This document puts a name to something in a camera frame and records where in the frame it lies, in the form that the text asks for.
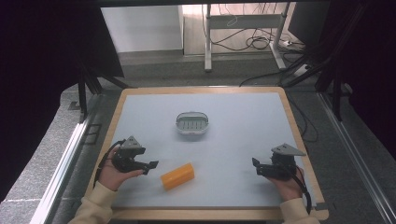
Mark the black curtain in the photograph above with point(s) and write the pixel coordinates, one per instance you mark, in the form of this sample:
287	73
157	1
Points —
370	62
37	77

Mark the person's left hand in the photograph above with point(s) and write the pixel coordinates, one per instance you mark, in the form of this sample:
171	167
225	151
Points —
109	175

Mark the white desk frame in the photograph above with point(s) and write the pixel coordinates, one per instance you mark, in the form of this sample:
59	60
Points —
208	37

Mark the person's right hand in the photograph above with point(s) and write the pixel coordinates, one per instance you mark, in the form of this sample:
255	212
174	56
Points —
289	189

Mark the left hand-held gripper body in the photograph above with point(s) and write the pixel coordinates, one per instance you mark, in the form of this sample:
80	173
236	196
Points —
127	155

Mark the white cabinet panel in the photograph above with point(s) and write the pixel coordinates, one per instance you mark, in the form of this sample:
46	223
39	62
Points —
141	28

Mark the aluminium rail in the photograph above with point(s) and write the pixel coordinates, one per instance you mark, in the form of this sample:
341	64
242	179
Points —
358	158
60	171

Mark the dark monitor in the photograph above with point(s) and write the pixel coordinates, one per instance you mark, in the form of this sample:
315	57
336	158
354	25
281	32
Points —
306	21

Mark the white table mat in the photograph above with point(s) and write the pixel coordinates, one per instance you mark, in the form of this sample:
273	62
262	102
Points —
236	130

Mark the black metal stand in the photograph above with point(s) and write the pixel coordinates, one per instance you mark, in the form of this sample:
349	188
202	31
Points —
336	87
82	93

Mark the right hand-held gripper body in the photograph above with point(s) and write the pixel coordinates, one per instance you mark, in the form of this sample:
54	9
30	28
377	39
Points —
281	169

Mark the white power strip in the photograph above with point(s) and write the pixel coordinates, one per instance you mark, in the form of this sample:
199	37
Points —
301	70

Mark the grey soap dish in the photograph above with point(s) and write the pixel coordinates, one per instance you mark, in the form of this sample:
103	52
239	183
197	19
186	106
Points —
192	123

